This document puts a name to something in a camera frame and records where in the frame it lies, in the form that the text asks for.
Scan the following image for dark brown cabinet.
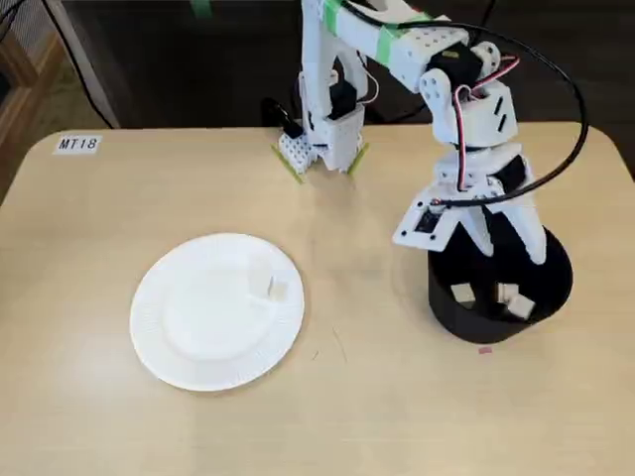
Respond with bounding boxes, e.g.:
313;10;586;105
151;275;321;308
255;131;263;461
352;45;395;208
63;0;635;131

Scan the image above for black pot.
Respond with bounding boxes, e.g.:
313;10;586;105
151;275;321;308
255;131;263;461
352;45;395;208
427;212;575;345

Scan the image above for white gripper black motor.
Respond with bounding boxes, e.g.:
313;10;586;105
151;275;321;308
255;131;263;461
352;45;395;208
421;143;549;266

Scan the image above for black table clamp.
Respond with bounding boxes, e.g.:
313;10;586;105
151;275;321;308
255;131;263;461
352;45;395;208
261;97;304;140

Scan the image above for green tape strip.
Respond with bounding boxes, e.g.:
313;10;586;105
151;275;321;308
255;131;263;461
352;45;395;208
346;143;371;176
270;143;307;185

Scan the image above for grey metal post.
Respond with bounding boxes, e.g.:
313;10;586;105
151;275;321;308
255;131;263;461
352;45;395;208
47;0;123;129

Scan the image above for wooden shelf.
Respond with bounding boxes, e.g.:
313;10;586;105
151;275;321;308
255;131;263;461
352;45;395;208
0;29;68;199

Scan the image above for thin black cable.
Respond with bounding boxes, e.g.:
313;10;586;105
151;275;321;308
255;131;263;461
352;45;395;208
42;0;118;128

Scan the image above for white paper plate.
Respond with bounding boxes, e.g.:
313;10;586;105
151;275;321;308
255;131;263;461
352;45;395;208
129;232;306;393

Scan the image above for red white servo wire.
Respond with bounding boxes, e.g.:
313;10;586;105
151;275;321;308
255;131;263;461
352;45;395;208
453;57;520;192

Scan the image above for white label MT18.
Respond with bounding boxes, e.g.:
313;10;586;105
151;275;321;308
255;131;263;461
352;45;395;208
53;134;102;156

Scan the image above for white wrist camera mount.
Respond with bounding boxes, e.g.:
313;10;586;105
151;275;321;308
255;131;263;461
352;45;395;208
391;190;465;252

